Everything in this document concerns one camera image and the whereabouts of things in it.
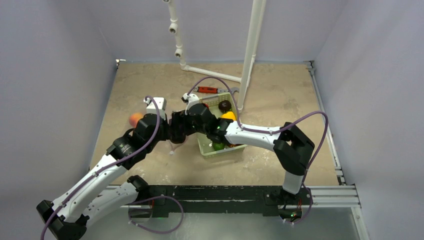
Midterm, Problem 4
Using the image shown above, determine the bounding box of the pink toy peach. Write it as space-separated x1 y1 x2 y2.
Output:
128 112 144 128

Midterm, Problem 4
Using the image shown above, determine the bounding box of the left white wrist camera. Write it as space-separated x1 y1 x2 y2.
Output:
143 97 167 120

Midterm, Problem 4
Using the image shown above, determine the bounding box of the yellow toy bell pepper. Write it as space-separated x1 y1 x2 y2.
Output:
220 111 237 121

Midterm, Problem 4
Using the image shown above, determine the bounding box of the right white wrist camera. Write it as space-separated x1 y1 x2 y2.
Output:
181 93 200 115

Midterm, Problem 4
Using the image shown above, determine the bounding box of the green orange toy mango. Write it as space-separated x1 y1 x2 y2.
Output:
212 142 226 151

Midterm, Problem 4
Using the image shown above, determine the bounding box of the red handled adjustable wrench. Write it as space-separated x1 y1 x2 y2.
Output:
191 86 240 94

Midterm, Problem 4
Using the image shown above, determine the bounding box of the dark purple toy tomato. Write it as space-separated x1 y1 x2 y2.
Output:
218 100 232 113

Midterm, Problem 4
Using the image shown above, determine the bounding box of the white pvc pipe frame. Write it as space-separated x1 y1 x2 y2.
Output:
163 0 267 111

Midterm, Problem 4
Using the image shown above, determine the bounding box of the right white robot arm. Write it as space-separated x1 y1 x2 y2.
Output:
168 103 315 204

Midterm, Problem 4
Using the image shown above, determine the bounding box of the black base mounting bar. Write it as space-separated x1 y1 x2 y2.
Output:
127 175 313 221

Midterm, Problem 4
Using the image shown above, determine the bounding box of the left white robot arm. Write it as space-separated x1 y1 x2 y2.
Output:
36 113 169 240

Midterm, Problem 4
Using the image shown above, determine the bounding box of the light green plastic basket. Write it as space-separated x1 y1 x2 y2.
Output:
196 92 247 159

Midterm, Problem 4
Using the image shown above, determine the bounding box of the aluminium rail frame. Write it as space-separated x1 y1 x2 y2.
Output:
304 60 370 240

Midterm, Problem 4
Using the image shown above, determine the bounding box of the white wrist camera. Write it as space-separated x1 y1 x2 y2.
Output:
143 97 167 120
181 93 200 115

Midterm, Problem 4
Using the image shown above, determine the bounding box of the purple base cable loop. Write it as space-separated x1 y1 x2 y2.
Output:
127 196 185 235

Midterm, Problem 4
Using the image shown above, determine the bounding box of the clear zip top bag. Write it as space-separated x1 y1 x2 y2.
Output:
127 99 190 157

